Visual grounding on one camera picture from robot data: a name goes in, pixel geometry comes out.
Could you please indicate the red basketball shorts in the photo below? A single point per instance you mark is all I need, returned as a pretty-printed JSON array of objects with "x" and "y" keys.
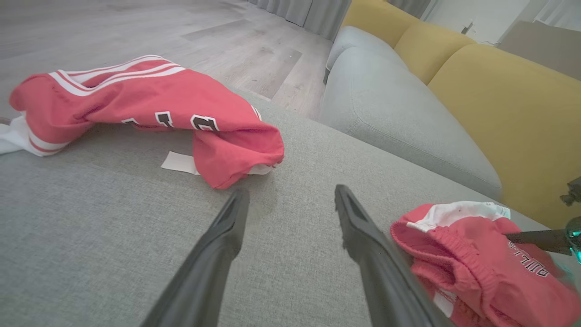
[{"x": 476, "y": 268}]

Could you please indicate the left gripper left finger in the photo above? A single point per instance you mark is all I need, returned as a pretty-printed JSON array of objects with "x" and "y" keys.
[{"x": 199, "y": 281}]

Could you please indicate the red basketball jersey number 23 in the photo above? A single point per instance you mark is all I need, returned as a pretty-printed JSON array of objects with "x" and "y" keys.
[{"x": 159, "y": 95}]

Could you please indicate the white sheer curtain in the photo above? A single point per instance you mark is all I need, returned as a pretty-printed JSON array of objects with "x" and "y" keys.
[{"x": 560, "y": 11}]

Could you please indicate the grey sofa seat cushion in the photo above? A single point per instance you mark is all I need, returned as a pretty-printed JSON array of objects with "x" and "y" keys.
[{"x": 390, "y": 109}]

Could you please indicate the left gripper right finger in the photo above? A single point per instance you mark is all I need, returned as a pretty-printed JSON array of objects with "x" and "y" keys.
[{"x": 390, "y": 290}]

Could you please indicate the grey furniture panel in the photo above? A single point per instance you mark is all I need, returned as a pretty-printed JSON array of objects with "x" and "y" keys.
[{"x": 544, "y": 50}]

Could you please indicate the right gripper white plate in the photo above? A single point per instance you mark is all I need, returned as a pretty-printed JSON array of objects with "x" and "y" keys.
[{"x": 575, "y": 238}]

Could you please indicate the grey floor-length curtain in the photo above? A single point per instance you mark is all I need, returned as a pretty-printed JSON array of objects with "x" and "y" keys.
[
  {"x": 411, "y": 7},
  {"x": 313, "y": 13}
]

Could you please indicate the yellow sofa back cushion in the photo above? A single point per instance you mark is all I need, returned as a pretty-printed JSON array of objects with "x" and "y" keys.
[
  {"x": 376, "y": 20},
  {"x": 517, "y": 118},
  {"x": 431, "y": 50}
]

